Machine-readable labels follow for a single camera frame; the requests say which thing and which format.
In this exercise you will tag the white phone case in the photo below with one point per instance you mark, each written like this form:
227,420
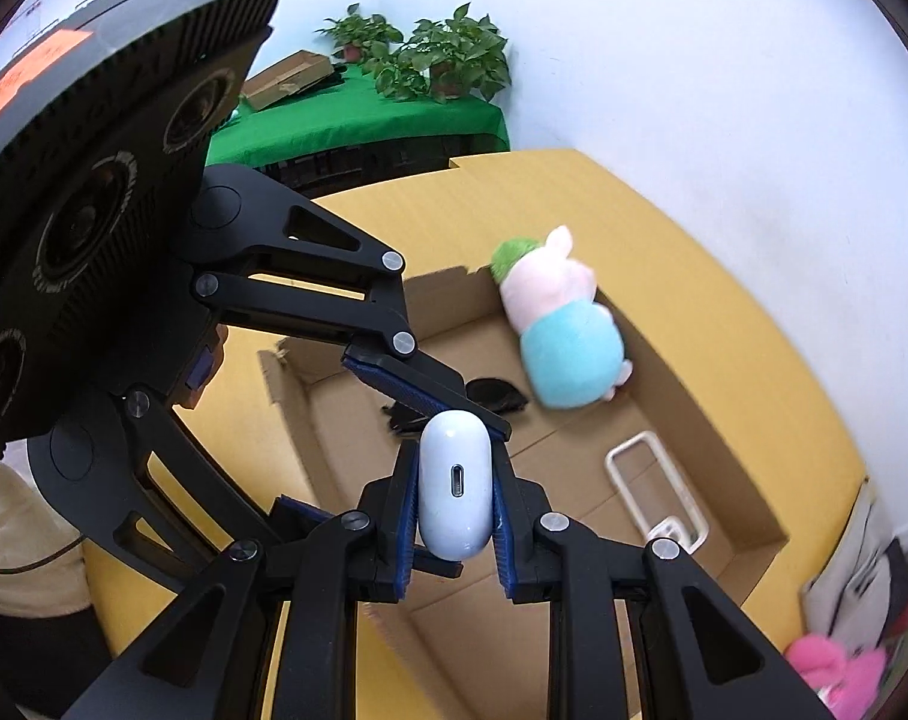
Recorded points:
686,530

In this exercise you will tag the white earbud case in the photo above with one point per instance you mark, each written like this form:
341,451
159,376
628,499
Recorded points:
454,517

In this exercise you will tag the small potted green plant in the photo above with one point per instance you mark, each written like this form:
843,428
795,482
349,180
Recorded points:
356,34

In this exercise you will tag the small flat cardboard box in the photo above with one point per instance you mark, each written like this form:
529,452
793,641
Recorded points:
285,79

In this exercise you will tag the black glossy object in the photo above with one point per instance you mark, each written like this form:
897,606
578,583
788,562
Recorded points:
499,396

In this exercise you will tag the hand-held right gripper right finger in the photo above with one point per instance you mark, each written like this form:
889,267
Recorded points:
508,536

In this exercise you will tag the pink pig plush toy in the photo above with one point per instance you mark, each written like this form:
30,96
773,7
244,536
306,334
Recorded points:
566,352

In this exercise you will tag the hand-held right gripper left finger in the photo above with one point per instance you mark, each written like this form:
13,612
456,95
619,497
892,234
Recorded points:
405,529

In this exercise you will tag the large potted green plant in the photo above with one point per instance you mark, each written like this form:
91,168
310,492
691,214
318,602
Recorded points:
454,52

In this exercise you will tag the green tablecloth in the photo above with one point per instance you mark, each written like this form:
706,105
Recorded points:
349,120

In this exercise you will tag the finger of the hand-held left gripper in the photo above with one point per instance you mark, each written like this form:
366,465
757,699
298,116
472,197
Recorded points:
394,380
293,514

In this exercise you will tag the white printed tote bag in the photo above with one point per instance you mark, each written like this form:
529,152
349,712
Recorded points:
859,562

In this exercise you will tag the pink fluffy plush toy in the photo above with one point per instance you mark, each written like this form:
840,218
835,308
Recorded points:
821,667

